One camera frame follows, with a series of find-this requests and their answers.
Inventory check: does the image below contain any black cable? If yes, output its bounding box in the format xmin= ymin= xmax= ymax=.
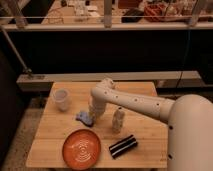
xmin=175 ymin=28 xmax=193 ymax=89

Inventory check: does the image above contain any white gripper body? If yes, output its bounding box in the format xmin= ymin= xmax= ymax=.
xmin=89 ymin=98 xmax=106 ymax=120

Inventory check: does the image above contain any orange patterned plate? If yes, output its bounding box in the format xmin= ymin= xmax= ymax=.
xmin=62 ymin=129 xmax=101 ymax=171

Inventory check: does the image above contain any metal diagonal rod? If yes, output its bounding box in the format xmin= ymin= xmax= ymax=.
xmin=0 ymin=25 xmax=33 ymax=78

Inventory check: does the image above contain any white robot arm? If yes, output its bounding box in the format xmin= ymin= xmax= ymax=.
xmin=90 ymin=78 xmax=213 ymax=171

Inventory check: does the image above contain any red basket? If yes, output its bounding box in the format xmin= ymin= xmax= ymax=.
xmin=144 ymin=4 xmax=180 ymax=22

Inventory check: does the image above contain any clear plastic cup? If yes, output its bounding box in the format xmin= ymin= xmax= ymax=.
xmin=52 ymin=89 xmax=70 ymax=111

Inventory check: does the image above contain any black white striped cloth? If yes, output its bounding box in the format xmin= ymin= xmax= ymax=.
xmin=109 ymin=135 xmax=138 ymax=159

